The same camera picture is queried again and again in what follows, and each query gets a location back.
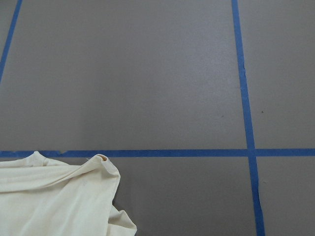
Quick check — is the beige long-sleeve graphic shirt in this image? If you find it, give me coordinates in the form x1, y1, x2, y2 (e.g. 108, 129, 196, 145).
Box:
0, 151, 137, 236

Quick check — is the brown table mat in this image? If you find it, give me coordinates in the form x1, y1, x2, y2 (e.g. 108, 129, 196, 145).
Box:
0, 0, 315, 236

